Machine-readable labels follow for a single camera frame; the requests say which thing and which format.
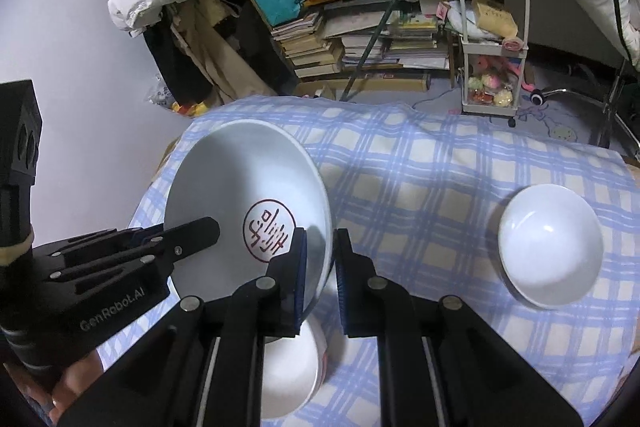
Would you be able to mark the red patterned bowl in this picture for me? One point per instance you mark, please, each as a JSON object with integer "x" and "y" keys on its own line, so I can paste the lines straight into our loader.
{"x": 290, "y": 372}
{"x": 240, "y": 172}

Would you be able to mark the tan paper packet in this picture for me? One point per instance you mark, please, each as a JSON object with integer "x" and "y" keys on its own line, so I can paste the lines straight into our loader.
{"x": 495, "y": 14}

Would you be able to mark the flat cardboard box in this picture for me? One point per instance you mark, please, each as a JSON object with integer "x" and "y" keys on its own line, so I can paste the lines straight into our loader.
{"x": 390, "y": 84}

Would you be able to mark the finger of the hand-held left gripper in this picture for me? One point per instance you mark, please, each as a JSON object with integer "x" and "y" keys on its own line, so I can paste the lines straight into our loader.
{"x": 95, "y": 241}
{"x": 195, "y": 234}

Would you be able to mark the blue checked tablecloth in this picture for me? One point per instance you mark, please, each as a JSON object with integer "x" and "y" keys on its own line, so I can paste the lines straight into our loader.
{"x": 425, "y": 187}

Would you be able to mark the stack of books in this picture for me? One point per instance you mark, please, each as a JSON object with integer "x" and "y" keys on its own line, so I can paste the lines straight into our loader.
{"x": 310, "y": 47}

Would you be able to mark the clear plastic bag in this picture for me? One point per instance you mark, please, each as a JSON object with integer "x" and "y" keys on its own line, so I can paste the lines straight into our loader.
{"x": 167, "y": 97}

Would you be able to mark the white trolley cart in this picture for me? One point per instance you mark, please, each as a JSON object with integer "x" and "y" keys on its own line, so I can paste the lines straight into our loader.
{"x": 487, "y": 108}

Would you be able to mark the chair base with caster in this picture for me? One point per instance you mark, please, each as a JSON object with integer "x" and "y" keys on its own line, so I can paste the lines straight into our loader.
{"x": 537, "y": 97}

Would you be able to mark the beige hanging coat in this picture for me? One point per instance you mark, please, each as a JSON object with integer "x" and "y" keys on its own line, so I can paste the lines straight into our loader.
{"x": 225, "y": 62}

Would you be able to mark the green pole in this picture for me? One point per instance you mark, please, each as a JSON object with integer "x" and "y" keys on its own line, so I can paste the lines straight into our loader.
{"x": 369, "y": 57}

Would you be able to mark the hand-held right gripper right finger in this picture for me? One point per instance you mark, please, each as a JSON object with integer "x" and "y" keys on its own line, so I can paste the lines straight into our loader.
{"x": 342, "y": 282}

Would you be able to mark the white bowl with orange print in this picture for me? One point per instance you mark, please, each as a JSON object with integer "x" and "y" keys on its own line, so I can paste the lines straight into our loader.
{"x": 550, "y": 247}

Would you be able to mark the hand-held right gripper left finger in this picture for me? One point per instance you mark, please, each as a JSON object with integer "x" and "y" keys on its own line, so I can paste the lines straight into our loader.
{"x": 300, "y": 277}

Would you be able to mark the purple printed floor mat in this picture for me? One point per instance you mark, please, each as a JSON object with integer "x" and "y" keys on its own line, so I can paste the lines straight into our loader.
{"x": 565, "y": 127}

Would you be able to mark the colourful plush toys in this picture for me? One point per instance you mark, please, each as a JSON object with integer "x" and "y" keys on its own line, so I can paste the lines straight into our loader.
{"x": 492, "y": 84}

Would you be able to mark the black hanging garment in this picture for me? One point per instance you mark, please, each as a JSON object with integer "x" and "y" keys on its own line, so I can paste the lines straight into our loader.
{"x": 175, "y": 67}

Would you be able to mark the person's left hand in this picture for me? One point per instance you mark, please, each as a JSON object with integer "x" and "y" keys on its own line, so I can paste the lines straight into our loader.
{"x": 75, "y": 382}

